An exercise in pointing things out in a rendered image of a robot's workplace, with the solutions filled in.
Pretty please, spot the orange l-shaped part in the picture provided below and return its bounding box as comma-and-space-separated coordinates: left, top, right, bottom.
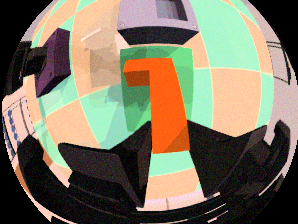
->
124, 57, 190, 155

